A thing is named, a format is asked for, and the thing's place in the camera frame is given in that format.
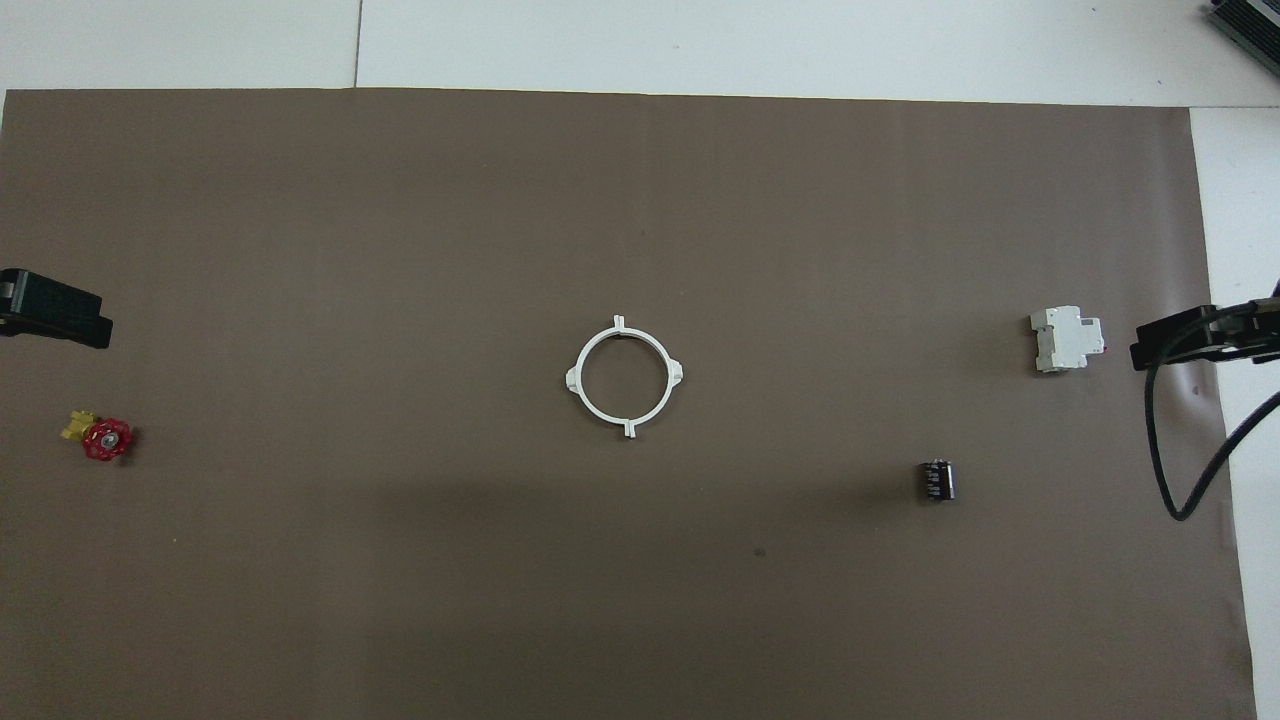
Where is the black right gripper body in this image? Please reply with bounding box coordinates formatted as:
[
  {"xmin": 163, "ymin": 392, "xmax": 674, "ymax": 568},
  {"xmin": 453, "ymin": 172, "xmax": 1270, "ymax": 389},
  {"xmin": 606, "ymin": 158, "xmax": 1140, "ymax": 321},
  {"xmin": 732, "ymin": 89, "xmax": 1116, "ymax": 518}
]
[{"xmin": 1130, "ymin": 298, "xmax": 1280, "ymax": 371}]

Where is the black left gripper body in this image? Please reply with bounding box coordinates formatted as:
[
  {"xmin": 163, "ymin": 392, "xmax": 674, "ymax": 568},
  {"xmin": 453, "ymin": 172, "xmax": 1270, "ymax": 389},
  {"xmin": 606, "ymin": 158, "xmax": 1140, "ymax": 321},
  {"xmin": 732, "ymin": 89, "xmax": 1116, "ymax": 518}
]
[{"xmin": 0, "ymin": 268, "xmax": 113, "ymax": 350}]

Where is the white half pipe clamp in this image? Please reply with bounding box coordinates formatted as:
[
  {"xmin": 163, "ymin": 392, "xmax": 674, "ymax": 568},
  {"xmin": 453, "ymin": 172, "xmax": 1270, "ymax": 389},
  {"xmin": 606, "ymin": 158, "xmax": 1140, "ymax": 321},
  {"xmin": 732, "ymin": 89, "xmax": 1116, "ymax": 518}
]
[
  {"xmin": 566, "ymin": 316, "xmax": 631, "ymax": 441},
  {"xmin": 620, "ymin": 316, "xmax": 685, "ymax": 441}
]

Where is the white circuit breaker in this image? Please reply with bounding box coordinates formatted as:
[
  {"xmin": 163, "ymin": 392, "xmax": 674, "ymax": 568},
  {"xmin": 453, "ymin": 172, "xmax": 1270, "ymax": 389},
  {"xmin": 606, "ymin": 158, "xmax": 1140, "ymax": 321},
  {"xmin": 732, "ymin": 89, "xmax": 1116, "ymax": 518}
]
[{"xmin": 1030, "ymin": 305, "xmax": 1107, "ymax": 375}]

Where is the brass valve red handwheel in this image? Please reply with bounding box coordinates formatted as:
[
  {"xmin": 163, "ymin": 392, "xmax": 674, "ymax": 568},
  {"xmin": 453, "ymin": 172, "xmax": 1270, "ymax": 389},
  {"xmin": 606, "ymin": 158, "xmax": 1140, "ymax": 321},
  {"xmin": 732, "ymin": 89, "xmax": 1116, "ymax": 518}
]
[{"xmin": 61, "ymin": 408, "xmax": 135, "ymax": 463}]

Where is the grey finned metal device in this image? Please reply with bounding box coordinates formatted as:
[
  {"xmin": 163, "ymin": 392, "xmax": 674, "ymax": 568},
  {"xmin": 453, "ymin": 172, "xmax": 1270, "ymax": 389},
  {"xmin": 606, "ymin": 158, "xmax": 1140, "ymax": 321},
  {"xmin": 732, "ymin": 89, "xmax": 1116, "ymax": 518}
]
[{"xmin": 1205, "ymin": 0, "xmax": 1280, "ymax": 71}]

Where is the brown paper table mat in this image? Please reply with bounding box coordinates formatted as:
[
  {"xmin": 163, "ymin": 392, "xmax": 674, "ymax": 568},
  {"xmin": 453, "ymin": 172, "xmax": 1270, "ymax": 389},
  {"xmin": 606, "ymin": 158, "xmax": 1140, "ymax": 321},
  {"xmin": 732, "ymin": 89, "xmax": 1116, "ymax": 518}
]
[{"xmin": 0, "ymin": 88, "xmax": 1259, "ymax": 720}]

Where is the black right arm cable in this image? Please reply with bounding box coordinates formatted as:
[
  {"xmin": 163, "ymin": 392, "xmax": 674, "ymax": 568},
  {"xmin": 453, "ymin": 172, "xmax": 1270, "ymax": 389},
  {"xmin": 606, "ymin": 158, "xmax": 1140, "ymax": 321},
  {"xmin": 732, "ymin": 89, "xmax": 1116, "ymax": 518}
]
[{"xmin": 1143, "ymin": 298, "xmax": 1280, "ymax": 522}]

